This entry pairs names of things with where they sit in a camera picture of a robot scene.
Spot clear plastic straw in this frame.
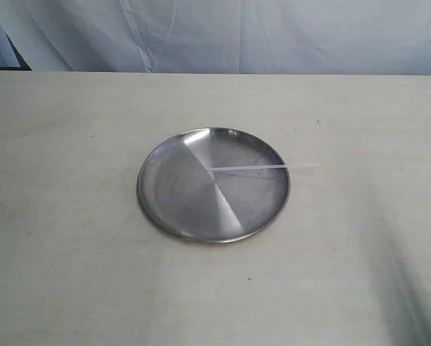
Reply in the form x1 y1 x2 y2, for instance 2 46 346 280
206 163 319 172

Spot pale blue backdrop cloth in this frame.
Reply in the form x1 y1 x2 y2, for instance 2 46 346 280
0 1 431 75

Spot round stainless steel plate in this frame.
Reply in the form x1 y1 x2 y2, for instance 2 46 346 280
136 128 291 243

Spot cream tablecloth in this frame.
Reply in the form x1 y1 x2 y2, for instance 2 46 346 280
0 71 431 345

